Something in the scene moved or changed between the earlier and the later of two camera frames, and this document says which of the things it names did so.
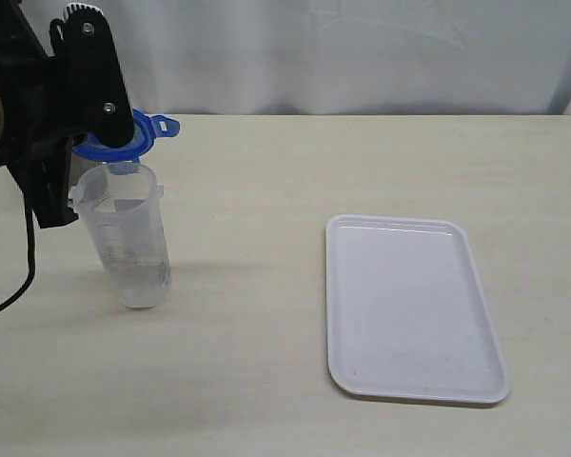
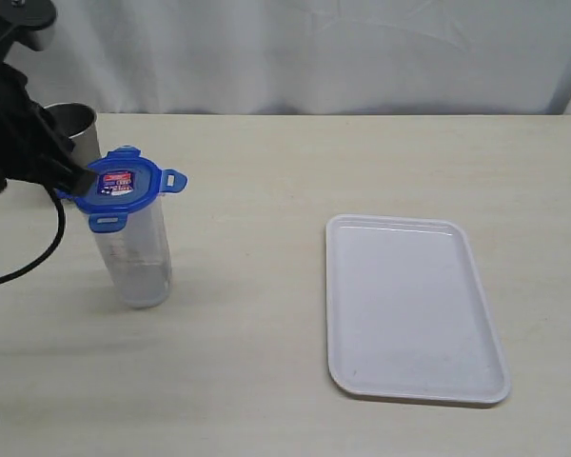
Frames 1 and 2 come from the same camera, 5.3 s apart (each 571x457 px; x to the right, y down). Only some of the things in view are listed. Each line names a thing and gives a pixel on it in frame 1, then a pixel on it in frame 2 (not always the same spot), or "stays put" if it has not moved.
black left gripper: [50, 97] -> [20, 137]
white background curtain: [344, 57] stays put
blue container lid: [146, 129] -> [127, 182]
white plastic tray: [407, 313] stays put
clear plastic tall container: [123, 214] stays put
